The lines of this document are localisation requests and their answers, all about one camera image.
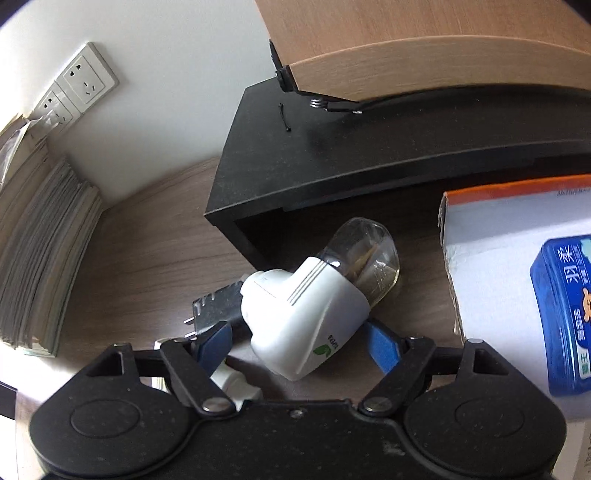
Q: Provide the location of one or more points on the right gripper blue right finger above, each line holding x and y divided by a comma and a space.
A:
385, 347

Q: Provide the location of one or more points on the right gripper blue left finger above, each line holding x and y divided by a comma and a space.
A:
213, 345

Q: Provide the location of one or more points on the black power adapter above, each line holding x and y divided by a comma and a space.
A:
222, 305

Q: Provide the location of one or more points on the white repellent plug green button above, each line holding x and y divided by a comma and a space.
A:
234, 384

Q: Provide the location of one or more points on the white repellent heater with bottle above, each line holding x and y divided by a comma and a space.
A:
300, 319

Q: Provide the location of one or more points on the blue dental floss box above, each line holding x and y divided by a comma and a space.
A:
560, 276

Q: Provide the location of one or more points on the orange white cardboard tray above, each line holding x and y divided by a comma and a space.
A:
490, 237

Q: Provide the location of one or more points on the black monitor riser stand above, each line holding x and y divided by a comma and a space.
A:
289, 174

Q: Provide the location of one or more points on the stack of books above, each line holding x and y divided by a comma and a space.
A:
48, 215

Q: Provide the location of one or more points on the wooden book stand board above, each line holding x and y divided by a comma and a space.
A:
345, 54

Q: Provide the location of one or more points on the white wall socket left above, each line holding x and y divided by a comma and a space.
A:
56, 107

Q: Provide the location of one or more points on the white wall socket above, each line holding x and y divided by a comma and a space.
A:
56, 107
87, 78

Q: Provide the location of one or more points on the white wall socket right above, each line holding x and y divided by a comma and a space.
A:
87, 78

